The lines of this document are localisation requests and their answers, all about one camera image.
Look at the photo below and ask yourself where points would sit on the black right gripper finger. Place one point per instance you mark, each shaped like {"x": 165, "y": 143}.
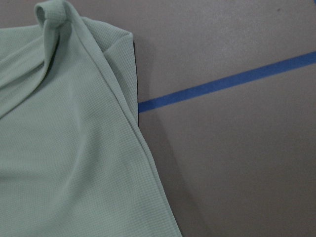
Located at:
{"x": 137, "y": 94}

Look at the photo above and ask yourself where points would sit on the olive green long-sleeve shirt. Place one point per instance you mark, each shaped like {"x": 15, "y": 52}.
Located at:
{"x": 73, "y": 162}

